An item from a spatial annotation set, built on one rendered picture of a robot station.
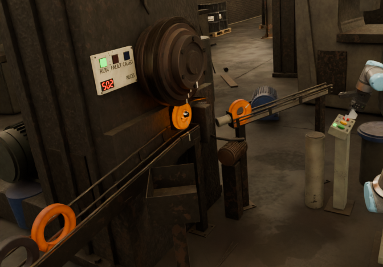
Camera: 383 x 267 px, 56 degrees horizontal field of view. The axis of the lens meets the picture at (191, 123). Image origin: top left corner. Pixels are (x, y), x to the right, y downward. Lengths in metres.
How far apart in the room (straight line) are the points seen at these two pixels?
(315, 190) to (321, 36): 2.29
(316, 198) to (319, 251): 0.44
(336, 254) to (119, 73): 1.54
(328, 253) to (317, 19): 2.83
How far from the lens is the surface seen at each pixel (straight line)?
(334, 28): 4.38
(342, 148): 2.46
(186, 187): 1.72
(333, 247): 2.36
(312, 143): 2.44
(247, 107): 2.38
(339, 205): 2.66
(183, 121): 2.05
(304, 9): 4.49
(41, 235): 1.51
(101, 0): 1.77
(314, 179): 2.55
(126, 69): 1.83
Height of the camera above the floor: 1.46
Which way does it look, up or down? 20 degrees down
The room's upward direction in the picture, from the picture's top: 6 degrees counter-clockwise
